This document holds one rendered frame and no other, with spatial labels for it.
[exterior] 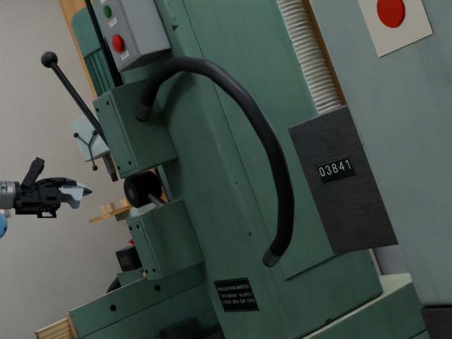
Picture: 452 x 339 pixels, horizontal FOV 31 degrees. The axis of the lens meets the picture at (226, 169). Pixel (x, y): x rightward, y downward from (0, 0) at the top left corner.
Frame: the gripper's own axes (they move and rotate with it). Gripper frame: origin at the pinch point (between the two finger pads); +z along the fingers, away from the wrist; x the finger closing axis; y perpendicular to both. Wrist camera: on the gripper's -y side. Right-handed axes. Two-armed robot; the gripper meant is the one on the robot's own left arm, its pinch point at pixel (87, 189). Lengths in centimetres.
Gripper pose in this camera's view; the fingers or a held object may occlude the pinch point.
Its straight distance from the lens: 225.8
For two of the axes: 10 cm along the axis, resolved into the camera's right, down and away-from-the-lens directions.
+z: 9.2, 0.2, 4.0
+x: 3.2, -6.2, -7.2
